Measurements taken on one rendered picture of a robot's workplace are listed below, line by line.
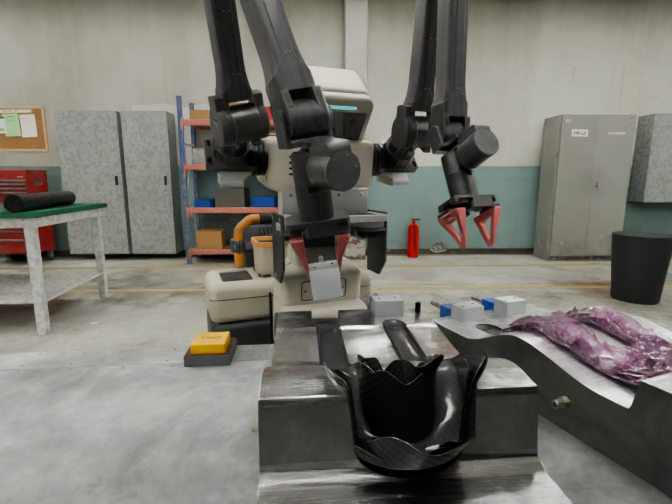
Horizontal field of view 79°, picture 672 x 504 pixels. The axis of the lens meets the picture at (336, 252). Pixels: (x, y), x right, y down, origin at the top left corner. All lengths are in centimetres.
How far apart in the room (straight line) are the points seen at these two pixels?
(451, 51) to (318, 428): 77
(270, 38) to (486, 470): 59
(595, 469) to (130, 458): 53
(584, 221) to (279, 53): 606
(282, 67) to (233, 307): 82
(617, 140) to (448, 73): 584
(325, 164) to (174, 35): 605
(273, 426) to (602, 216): 640
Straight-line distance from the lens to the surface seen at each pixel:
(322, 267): 68
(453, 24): 96
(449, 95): 93
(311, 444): 41
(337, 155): 57
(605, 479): 59
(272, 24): 68
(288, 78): 64
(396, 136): 104
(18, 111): 732
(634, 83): 752
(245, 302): 129
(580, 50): 716
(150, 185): 613
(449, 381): 48
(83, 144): 651
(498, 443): 45
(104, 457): 61
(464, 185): 87
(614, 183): 670
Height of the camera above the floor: 112
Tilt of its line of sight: 10 degrees down
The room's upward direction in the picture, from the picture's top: straight up
